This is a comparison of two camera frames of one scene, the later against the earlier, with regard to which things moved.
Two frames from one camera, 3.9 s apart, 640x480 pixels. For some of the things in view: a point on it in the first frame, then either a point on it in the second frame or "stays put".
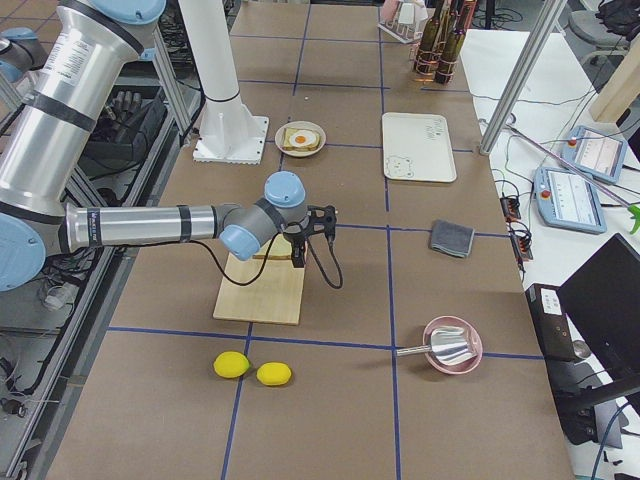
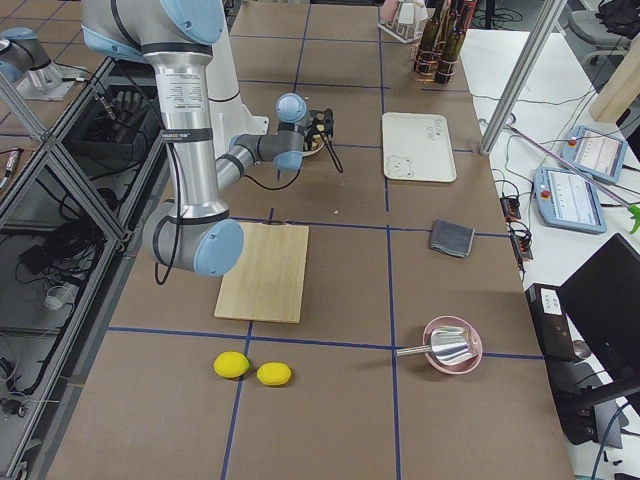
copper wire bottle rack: [428, 66] stays put
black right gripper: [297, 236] -> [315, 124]
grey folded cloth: [450, 238] stays put
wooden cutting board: [275, 298] stays put
